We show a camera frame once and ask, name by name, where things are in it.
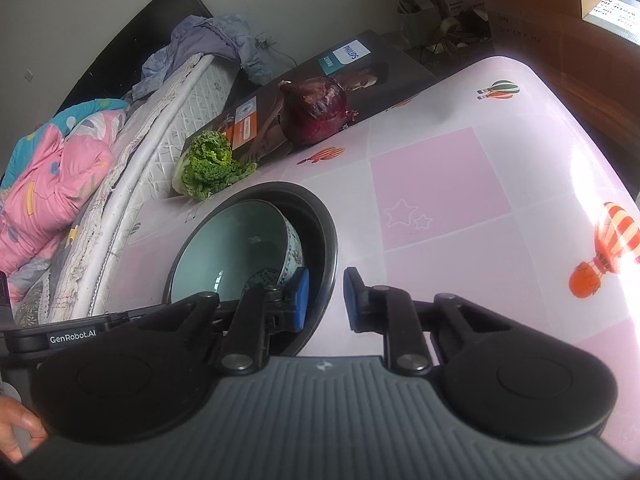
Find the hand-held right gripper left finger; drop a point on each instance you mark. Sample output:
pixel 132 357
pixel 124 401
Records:
pixel 301 300

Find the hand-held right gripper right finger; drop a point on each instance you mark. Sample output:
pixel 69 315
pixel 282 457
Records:
pixel 352 302

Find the stainless steel bowl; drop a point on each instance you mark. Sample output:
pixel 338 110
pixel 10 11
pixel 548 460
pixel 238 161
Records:
pixel 320 230

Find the dark green ceramic bowl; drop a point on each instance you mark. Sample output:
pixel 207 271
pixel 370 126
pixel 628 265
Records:
pixel 230 245

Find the person's left hand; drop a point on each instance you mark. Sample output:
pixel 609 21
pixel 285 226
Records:
pixel 15 425

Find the green floral lace pillow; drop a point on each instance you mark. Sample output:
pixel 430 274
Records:
pixel 32 305

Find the pink patterned quilt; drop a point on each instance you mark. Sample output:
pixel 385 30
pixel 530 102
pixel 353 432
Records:
pixel 50 185

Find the napa cabbage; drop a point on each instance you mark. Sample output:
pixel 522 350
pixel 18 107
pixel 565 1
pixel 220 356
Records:
pixel 210 165

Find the red onion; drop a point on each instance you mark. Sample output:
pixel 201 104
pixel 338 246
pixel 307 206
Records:
pixel 315 110

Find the white quilted mattress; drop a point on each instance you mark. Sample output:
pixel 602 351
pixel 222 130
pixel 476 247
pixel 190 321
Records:
pixel 150 150

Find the black flat printed box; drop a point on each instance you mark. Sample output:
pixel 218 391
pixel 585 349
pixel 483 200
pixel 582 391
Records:
pixel 390 75

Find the grey blue clothes pile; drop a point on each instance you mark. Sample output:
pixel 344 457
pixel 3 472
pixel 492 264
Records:
pixel 210 35

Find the grey green bag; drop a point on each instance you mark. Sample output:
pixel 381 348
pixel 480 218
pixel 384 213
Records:
pixel 417 25

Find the black bed headboard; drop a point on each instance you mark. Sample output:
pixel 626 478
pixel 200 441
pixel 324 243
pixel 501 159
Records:
pixel 125 35

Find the long brown white-topped box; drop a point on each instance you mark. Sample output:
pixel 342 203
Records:
pixel 565 60

